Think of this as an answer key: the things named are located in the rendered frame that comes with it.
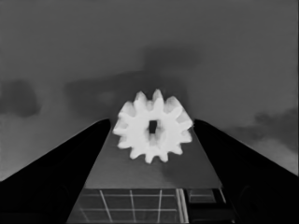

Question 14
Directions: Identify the white toothed gear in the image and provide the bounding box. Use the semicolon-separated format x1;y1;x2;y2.
111;88;194;165

